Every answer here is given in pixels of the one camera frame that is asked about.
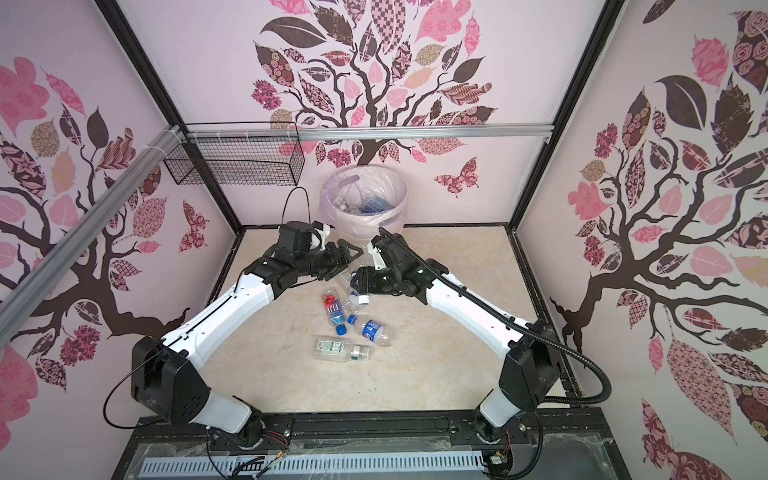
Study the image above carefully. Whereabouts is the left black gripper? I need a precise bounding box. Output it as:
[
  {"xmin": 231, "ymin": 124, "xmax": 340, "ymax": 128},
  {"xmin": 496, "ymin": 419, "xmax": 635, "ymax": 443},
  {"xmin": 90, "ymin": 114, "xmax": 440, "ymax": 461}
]
[{"xmin": 295, "ymin": 238, "xmax": 364, "ymax": 280}]

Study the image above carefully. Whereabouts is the green label clear bottle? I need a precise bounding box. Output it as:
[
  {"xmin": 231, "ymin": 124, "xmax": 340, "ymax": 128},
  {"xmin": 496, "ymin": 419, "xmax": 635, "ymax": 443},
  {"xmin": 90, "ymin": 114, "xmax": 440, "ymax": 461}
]
[
  {"xmin": 312, "ymin": 336, "xmax": 371, "ymax": 363},
  {"xmin": 334, "ymin": 190, "xmax": 363, "ymax": 214}
]

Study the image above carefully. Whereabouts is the blue label white cap bottle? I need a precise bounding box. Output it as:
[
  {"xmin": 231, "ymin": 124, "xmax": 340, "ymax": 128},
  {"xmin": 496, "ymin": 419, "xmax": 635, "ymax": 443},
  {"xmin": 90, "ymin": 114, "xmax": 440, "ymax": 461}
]
[{"xmin": 347, "ymin": 291, "xmax": 370, "ymax": 313}]

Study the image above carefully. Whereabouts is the Fiji red flower bottle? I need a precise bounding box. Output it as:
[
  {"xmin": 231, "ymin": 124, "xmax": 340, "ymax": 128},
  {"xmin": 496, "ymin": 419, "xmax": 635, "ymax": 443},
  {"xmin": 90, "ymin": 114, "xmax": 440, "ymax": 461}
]
[{"xmin": 322, "ymin": 289, "xmax": 347, "ymax": 336}]

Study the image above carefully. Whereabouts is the Pepsi blue label bottle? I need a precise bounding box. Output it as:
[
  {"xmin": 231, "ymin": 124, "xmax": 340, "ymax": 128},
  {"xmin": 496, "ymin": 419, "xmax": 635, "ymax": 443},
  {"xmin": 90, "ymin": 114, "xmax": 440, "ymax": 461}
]
[{"xmin": 347, "ymin": 314, "xmax": 394, "ymax": 347}]

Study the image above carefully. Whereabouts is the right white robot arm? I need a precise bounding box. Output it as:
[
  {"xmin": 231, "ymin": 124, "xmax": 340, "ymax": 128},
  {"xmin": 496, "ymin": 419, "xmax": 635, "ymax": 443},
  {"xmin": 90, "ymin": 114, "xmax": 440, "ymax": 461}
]
[{"xmin": 351, "ymin": 254, "xmax": 562, "ymax": 443}]

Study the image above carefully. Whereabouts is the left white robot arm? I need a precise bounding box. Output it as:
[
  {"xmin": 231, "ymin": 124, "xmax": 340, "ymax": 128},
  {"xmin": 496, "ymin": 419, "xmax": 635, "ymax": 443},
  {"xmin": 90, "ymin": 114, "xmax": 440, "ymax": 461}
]
[{"xmin": 130, "ymin": 240, "xmax": 363, "ymax": 449}]

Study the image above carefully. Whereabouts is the white ribbed trash bin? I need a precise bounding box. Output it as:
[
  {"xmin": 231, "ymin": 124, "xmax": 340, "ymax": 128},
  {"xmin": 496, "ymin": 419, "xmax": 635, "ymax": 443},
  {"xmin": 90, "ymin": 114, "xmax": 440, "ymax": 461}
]
[{"xmin": 339, "ymin": 231, "xmax": 379, "ymax": 247}]

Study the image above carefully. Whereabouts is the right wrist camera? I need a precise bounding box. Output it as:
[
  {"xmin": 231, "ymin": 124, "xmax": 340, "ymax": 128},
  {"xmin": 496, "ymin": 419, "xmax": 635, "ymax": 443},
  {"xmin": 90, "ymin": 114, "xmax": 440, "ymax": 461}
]
[{"xmin": 366, "ymin": 233, "xmax": 413, "ymax": 270}]

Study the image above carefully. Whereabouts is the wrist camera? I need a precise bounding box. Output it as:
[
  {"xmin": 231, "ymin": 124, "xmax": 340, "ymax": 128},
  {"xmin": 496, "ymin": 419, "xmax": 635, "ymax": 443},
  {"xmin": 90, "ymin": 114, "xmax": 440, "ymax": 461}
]
[
  {"xmin": 277, "ymin": 221, "xmax": 331, "ymax": 253},
  {"xmin": 366, "ymin": 233, "xmax": 413, "ymax": 270}
]

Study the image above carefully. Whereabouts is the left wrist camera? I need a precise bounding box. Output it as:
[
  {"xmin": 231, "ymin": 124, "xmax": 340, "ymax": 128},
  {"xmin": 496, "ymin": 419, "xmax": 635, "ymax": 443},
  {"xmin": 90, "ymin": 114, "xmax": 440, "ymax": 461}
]
[{"xmin": 277, "ymin": 221, "xmax": 331, "ymax": 253}]

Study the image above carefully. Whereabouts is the back aluminium frame rail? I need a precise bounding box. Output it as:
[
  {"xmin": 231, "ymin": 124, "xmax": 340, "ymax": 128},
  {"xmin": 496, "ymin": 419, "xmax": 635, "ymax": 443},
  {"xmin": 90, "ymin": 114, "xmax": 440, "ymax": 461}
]
[{"xmin": 186, "ymin": 123, "xmax": 554, "ymax": 141}]

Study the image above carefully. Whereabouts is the aluminium frame rail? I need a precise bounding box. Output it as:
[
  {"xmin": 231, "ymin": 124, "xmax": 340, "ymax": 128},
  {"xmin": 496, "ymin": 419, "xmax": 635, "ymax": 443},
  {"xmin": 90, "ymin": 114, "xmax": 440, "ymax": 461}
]
[
  {"xmin": 186, "ymin": 123, "xmax": 554, "ymax": 141},
  {"xmin": 1, "ymin": 125, "xmax": 184, "ymax": 345}
]

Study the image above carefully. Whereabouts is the black wire mesh basket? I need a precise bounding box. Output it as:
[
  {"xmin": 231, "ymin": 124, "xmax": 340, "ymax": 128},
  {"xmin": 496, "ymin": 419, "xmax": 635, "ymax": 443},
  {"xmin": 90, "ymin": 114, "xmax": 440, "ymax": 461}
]
[{"xmin": 164, "ymin": 120, "xmax": 305, "ymax": 187}]

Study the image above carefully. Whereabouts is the right black corrugated cable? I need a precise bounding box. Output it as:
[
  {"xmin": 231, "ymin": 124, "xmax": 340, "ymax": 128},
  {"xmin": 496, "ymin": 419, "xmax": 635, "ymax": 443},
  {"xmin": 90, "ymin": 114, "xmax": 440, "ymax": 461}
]
[{"xmin": 377, "ymin": 226, "xmax": 613, "ymax": 406}]

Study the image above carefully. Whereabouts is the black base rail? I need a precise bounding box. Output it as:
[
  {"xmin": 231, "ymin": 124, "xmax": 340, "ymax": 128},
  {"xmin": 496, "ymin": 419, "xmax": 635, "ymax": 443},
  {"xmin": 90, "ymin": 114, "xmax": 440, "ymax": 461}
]
[{"xmin": 128, "ymin": 407, "xmax": 607, "ymax": 451}]

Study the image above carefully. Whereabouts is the white slotted cable duct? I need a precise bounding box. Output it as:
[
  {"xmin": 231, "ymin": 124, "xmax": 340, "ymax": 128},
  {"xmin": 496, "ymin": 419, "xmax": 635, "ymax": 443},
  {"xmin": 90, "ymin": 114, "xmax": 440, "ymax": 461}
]
[{"xmin": 136, "ymin": 451, "xmax": 485, "ymax": 479}]

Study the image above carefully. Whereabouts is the left aluminium frame rail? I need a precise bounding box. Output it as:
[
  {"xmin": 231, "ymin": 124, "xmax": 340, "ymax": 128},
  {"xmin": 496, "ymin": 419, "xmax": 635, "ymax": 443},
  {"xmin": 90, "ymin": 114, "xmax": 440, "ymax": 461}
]
[{"xmin": 1, "ymin": 125, "xmax": 184, "ymax": 345}]

